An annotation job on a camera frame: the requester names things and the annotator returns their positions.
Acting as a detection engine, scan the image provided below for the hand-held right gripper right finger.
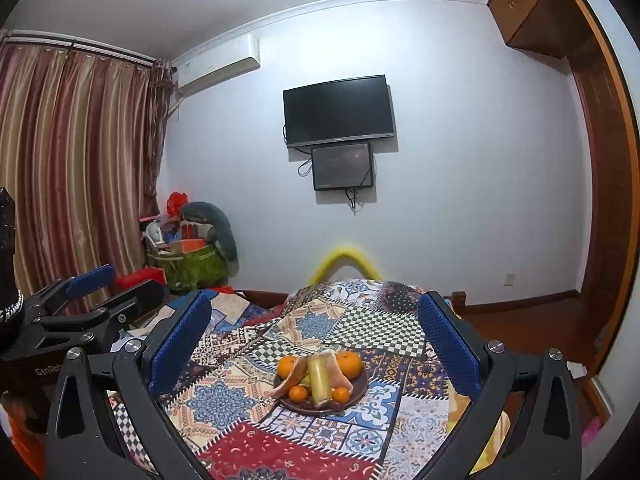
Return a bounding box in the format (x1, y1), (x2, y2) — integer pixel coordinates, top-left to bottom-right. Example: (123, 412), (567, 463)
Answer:
(417, 290), (583, 480)

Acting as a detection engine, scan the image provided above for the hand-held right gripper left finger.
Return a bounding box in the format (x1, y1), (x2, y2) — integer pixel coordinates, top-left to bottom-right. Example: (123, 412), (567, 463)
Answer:
(45, 290), (213, 480)

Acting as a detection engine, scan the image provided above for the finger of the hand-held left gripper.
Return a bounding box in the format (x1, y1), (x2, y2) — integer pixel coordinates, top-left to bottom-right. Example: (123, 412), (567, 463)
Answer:
(30, 265), (117, 313)
(90, 281), (168, 331)

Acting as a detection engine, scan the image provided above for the purple round plate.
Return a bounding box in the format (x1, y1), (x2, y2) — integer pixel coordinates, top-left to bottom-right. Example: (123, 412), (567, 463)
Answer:
(273, 360), (369, 415)

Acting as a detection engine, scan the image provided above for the large orange with sticker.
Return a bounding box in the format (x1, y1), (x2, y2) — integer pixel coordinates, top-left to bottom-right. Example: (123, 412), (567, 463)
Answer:
(277, 356), (303, 380)

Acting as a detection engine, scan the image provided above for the peeled pink pomelo segment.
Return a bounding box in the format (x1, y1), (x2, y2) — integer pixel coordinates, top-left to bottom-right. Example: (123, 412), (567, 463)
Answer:
(272, 357), (307, 397)

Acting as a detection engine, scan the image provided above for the long sugarcane piece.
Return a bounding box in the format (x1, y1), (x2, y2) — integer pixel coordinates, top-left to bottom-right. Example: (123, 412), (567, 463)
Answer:
(307, 355), (333, 407)

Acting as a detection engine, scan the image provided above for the red box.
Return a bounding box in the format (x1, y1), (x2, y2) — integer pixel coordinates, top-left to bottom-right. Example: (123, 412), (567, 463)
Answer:
(117, 267), (166, 291)

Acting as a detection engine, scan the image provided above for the green bag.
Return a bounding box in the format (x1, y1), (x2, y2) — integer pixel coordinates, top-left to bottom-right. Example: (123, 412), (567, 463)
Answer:
(147, 245), (231, 293)

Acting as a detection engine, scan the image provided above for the patterned patchwork blanket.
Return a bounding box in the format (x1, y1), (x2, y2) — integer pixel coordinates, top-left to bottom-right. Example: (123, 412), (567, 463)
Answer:
(107, 277), (511, 480)

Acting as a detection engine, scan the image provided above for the mandarin orange with green stem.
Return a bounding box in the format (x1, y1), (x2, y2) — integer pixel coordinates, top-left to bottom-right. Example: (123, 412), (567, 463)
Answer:
(336, 351), (363, 380)

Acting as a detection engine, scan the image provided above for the red plastic bag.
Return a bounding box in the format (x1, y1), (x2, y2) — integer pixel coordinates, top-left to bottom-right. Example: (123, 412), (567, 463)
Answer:
(166, 191), (190, 217)

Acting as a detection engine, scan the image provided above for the striped red curtain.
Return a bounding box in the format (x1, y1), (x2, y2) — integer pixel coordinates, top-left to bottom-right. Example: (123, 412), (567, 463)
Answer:
(0, 35), (173, 306)

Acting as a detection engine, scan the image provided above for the yellow curved foam tube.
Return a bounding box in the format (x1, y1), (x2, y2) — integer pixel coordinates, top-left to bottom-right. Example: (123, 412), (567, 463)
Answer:
(310, 246), (383, 286)

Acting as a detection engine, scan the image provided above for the curtain rod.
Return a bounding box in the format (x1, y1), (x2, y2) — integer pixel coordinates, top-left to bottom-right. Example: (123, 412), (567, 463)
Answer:
(0, 30), (156, 66)

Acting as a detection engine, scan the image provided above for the wooden wardrobe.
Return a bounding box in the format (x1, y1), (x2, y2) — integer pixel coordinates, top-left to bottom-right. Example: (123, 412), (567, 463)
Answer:
(487, 0), (640, 421)

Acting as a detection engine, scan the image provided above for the white air conditioner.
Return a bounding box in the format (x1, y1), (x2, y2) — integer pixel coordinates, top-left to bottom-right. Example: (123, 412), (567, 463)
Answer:
(172, 34), (262, 97)

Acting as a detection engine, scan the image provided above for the small black wall monitor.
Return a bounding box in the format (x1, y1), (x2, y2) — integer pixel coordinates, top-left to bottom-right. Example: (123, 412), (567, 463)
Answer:
(311, 142), (375, 191)

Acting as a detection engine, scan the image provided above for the black wall television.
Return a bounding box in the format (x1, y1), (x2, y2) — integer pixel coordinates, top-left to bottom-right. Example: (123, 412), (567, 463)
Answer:
(283, 75), (396, 149)

